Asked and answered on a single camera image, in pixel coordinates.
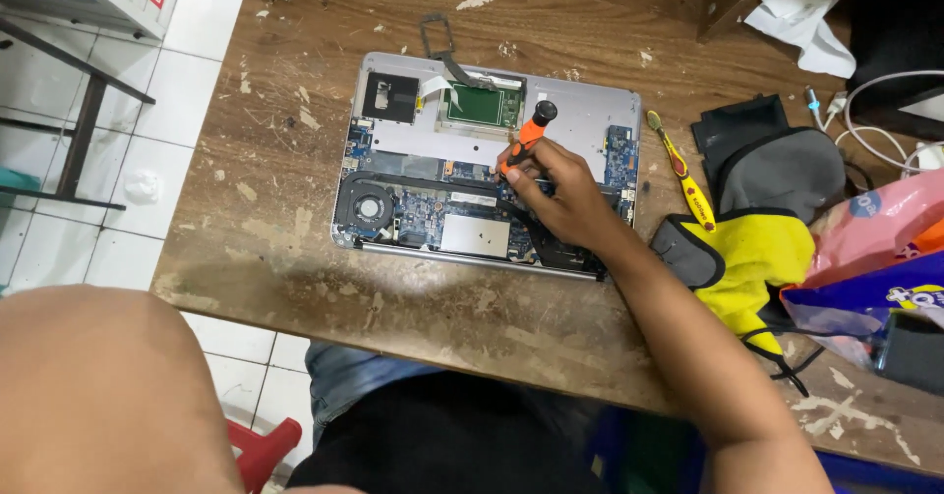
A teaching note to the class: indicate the yellow and grey cloth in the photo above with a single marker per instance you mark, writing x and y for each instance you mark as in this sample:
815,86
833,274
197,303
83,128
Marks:
745,262

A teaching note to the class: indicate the white crumpled paper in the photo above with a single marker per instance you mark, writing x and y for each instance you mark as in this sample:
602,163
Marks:
800,15

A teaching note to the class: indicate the opened silver laptop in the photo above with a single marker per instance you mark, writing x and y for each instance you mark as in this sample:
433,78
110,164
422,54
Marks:
442,184

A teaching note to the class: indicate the black power adapter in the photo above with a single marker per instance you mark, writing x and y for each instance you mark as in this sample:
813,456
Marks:
914,350

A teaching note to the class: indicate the grey and black pouch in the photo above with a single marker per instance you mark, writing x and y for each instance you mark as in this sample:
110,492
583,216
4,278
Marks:
774,162

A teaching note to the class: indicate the person's legs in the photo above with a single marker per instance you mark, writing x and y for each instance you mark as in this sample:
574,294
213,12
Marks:
442,435

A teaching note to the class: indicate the red plastic stool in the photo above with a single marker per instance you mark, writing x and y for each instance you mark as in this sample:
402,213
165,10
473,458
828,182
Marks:
259,450

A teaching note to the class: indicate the yellow toothbrush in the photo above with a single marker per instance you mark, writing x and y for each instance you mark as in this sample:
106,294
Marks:
682,173

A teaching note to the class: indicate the orange and black screwdriver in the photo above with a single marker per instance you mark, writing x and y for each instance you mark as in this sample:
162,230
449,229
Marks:
529,134

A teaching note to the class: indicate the blue plastic packet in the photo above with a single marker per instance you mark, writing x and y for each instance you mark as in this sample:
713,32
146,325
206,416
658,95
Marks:
855,310

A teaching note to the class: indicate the black metal rack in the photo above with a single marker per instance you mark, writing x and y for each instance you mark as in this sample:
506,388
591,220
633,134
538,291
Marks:
77,125

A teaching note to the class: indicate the pink plastic bag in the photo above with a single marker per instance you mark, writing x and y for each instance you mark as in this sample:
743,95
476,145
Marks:
874,232

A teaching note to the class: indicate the person's right hand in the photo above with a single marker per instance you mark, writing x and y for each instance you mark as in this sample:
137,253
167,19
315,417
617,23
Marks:
564,192

